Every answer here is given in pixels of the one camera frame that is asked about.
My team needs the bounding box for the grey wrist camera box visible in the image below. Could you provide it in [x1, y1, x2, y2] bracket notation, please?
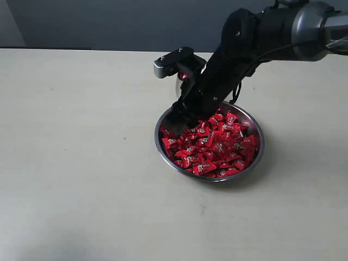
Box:
[153, 47, 206, 79]

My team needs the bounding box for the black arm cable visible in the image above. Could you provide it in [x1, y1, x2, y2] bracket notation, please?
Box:
[228, 40, 316, 105]

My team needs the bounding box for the red wrapped candy left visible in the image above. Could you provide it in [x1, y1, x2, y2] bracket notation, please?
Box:
[161, 137, 180, 152]

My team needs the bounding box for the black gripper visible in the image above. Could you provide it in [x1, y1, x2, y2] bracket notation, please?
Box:
[164, 51, 254, 135]

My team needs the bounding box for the red wrapped candy front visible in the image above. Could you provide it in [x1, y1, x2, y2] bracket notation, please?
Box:
[193, 160, 217, 176]

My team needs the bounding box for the red wrapped candy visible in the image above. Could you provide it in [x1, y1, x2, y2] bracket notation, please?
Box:
[161, 137, 180, 152]
[193, 160, 217, 176]
[239, 135, 256, 151]

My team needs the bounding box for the stainless steel cup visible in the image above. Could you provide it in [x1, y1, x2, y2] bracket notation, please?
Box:
[175, 77, 183, 98]

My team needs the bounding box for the steel bowl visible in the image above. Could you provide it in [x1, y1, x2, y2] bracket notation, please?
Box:
[154, 101, 265, 182]

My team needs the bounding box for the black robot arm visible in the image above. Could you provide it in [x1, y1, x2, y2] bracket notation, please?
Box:
[155, 1, 347, 134]

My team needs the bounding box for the red wrapped candy right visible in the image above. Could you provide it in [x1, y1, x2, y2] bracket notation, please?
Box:
[239, 135, 256, 151]

